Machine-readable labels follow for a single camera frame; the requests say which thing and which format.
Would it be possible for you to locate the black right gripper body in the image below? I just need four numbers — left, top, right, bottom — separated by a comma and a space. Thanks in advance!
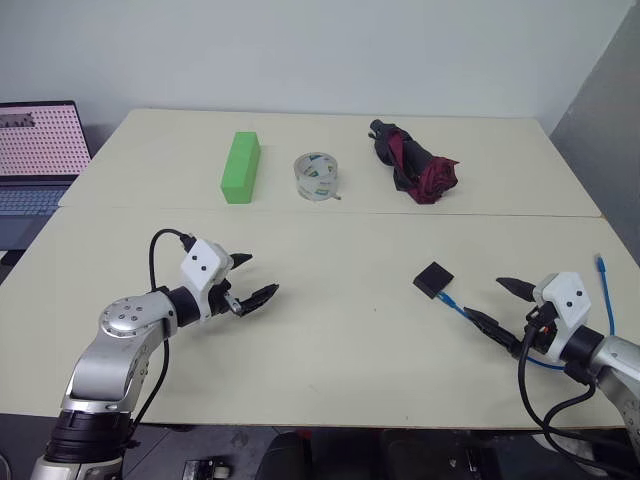
521, 304, 557, 352

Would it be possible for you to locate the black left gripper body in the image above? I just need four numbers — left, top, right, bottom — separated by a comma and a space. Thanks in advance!
207, 279, 246, 318

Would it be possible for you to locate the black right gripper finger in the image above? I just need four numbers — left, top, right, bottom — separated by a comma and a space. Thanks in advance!
495, 276, 538, 304
463, 306, 525, 352

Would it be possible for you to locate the small black square piece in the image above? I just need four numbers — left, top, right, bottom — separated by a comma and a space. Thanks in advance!
412, 260, 456, 300

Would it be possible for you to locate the green rectangular block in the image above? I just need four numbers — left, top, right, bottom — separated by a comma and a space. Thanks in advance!
219, 130, 264, 206

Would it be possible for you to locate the clear packing tape roll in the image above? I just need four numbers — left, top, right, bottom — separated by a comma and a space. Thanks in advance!
292, 152, 345, 203

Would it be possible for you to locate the dark rounded shape under table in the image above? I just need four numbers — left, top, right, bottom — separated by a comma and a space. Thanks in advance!
261, 429, 315, 480

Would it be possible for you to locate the folded red black umbrella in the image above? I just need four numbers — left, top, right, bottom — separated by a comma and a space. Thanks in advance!
366, 117, 462, 207

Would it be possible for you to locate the small black device on floor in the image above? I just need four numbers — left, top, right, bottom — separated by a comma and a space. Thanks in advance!
181, 456, 235, 480

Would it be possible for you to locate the open laptop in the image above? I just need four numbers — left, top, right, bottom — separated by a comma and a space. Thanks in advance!
0, 100, 94, 252

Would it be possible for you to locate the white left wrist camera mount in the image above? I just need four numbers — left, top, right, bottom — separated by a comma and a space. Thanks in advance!
179, 239, 234, 321

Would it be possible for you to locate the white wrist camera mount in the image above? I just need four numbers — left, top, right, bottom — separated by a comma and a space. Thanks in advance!
179, 239, 234, 321
532, 271, 593, 364

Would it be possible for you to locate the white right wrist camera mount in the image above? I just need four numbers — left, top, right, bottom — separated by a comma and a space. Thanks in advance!
532, 271, 593, 364

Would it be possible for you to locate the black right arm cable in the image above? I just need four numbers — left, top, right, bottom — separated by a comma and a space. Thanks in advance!
516, 319, 640, 477

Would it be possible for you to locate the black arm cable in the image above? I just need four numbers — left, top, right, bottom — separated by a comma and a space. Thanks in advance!
516, 319, 640, 477
130, 228, 196, 436

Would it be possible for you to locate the blue cable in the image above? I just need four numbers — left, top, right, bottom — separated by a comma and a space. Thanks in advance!
437, 253, 619, 372

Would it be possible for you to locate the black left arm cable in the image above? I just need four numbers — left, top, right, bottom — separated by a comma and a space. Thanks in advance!
130, 228, 196, 436

